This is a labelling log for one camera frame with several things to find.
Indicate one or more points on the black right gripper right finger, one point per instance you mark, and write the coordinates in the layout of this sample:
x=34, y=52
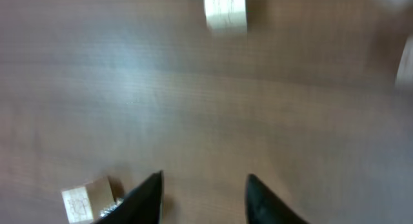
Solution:
x=263, y=206

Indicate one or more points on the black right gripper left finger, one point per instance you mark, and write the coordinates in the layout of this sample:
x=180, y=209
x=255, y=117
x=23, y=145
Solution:
x=142, y=205

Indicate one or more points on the red number six block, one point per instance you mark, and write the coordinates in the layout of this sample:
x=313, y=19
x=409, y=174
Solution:
x=90, y=202

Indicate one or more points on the green letter Z block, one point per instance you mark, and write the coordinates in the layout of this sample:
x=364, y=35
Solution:
x=404, y=74

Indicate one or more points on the green letter wooden block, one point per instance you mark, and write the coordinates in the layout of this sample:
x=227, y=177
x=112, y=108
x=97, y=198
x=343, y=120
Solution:
x=226, y=16

